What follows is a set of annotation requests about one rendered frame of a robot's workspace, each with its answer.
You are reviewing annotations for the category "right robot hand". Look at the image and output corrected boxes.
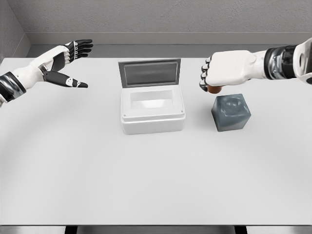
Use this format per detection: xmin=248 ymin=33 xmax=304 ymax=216
xmin=199 ymin=50 xmax=256 ymax=93

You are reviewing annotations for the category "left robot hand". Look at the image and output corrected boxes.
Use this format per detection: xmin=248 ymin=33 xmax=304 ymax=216
xmin=30 ymin=39 xmax=94 ymax=89

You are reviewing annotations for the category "dark grey cube container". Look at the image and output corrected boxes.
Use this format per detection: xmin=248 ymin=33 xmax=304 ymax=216
xmin=211 ymin=93 xmax=252 ymax=133

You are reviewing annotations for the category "white box with open lid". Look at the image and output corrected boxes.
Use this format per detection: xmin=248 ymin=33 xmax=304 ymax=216
xmin=118 ymin=58 xmax=185 ymax=135

